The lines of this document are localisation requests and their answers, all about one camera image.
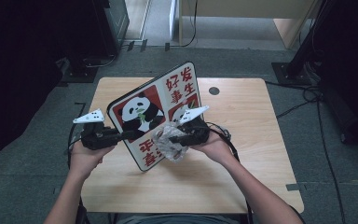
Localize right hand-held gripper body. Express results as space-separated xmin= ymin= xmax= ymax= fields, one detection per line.
xmin=179 ymin=105 xmax=212 ymax=147

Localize pale floor cable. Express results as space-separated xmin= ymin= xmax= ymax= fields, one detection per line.
xmin=83 ymin=54 xmax=118 ymax=69

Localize black chair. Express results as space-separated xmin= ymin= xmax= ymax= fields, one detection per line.
xmin=76 ymin=199 xmax=90 ymax=224

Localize grey knitted cloth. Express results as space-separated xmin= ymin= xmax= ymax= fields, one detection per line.
xmin=152 ymin=121 xmax=190 ymax=163

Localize black angled floor tape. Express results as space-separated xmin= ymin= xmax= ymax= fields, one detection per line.
xmin=74 ymin=102 xmax=88 ymax=120

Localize dark glass-front cabinet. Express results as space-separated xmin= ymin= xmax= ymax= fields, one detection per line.
xmin=91 ymin=0 xmax=131 ymax=57

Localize right hand-held gripper black cable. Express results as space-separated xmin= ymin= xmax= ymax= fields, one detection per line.
xmin=204 ymin=121 xmax=255 ymax=224

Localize black floor cable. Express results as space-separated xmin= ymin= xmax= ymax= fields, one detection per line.
xmin=265 ymin=79 xmax=347 ymax=224

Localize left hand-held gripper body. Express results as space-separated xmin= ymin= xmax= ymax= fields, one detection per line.
xmin=73 ymin=108 xmax=121 ymax=151

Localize black floor stand base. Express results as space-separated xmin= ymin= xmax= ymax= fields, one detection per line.
xmin=62 ymin=62 xmax=100 ymax=84

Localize person's blue trousers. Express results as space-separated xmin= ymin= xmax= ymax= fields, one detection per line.
xmin=116 ymin=213 xmax=246 ymax=224

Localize black metal stand with base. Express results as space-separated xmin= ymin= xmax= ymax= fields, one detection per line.
xmin=271 ymin=0 xmax=335 ymax=87

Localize light wooden cabinet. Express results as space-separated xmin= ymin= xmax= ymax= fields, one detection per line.
xmin=178 ymin=0 xmax=322 ymax=49

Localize thin black hanging cable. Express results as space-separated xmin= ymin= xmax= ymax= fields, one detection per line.
xmin=180 ymin=0 xmax=199 ymax=49

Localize grey tape strip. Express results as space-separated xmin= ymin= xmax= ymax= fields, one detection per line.
xmin=285 ymin=183 xmax=306 ymax=191

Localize person's right hand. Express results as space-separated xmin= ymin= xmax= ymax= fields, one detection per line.
xmin=188 ymin=132 xmax=234 ymax=166

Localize person's left hand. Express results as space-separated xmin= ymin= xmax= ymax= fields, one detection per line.
xmin=69 ymin=141 xmax=116 ymax=178

